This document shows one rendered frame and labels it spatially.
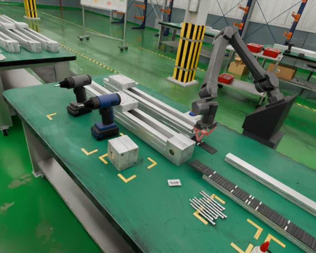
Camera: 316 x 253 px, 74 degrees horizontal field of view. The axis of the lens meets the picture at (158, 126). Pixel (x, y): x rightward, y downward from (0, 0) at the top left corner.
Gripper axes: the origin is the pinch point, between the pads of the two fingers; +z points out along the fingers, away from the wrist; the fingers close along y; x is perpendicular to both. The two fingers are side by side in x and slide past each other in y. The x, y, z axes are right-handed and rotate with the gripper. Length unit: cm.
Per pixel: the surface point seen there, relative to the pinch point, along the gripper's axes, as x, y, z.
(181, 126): -11.4, 4.0, -1.6
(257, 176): 31.4, 1.8, 2.7
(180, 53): -217, -249, 28
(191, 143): 3.9, 16.4, -4.9
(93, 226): -26, 49, 61
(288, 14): -202, -745, -70
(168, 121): -19.8, 5.1, -0.9
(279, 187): 40.4, 1.6, 1.6
